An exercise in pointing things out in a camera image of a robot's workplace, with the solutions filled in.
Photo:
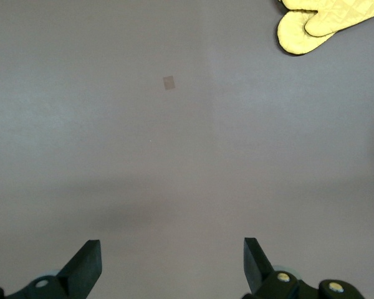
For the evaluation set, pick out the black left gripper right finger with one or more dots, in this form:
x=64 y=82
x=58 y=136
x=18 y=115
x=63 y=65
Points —
x=258 y=271

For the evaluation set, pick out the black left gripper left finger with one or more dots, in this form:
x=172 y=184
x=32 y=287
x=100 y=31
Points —
x=81 y=274

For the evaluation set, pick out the small brown tape patch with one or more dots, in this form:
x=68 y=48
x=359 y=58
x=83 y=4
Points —
x=169 y=83

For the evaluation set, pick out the yellow quilted oven mitt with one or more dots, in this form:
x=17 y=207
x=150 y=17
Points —
x=299 y=34

